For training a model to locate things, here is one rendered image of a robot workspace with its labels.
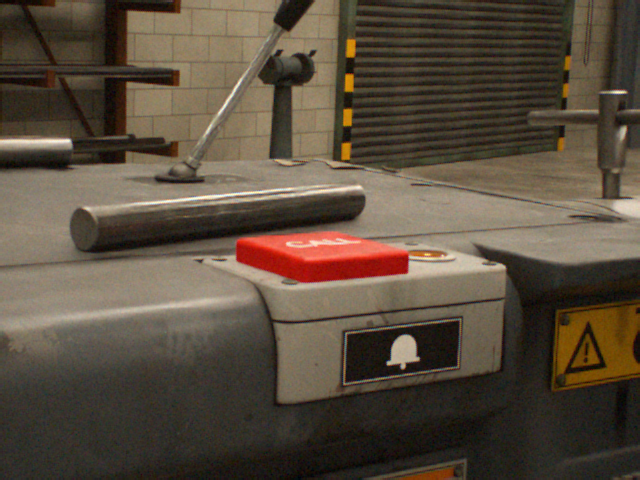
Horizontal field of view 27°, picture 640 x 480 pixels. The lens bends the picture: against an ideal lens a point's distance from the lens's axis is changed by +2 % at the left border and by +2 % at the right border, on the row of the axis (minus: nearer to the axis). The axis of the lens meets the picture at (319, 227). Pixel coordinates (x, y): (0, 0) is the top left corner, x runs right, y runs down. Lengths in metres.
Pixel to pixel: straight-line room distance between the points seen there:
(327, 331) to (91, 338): 0.11
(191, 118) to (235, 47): 0.74
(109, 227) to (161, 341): 0.11
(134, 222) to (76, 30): 8.82
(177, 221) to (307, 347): 0.12
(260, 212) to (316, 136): 10.87
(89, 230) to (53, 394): 0.13
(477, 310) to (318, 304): 0.09
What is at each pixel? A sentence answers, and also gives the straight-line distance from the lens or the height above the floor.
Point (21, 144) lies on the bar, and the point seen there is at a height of 1.27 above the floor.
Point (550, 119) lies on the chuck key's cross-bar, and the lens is 1.15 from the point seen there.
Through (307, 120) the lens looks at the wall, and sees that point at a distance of 11.46.
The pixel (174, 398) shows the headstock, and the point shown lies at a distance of 0.56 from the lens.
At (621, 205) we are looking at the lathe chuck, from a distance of 1.06.
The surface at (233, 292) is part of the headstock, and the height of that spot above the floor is 1.25.
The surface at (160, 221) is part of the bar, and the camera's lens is 0.66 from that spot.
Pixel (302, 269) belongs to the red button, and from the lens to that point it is 0.58.
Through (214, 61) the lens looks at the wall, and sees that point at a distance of 10.49.
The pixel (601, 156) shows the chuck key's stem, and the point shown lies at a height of 1.27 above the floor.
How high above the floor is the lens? 1.37
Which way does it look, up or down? 9 degrees down
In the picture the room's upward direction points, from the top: 2 degrees clockwise
